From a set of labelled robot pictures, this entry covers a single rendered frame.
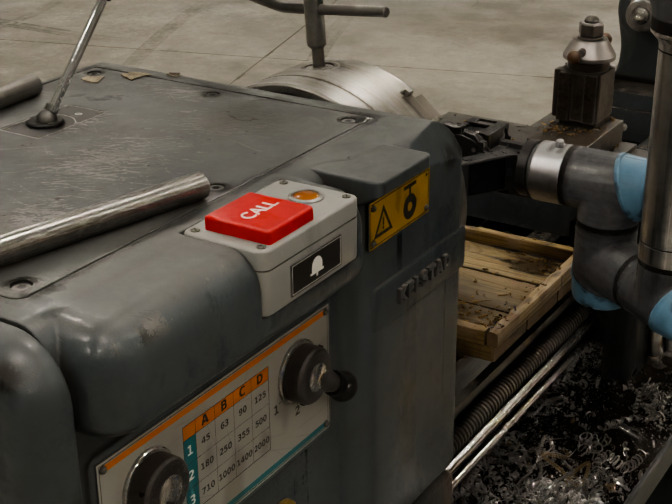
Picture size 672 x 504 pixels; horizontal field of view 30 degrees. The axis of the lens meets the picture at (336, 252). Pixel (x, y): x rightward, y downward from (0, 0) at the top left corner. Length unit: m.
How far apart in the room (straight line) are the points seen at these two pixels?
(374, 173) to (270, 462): 0.26
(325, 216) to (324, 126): 0.22
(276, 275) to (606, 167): 0.69
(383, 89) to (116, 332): 0.66
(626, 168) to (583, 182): 0.05
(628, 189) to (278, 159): 0.55
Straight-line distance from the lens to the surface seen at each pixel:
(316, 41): 1.42
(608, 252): 1.53
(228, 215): 0.93
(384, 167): 1.06
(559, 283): 1.71
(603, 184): 1.51
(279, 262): 0.91
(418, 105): 1.42
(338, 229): 0.97
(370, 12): 1.37
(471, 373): 1.58
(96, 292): 0.85
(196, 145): 1.12
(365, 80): 1.40
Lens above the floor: 1.62
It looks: 24 degrees down
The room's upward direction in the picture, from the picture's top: straight up
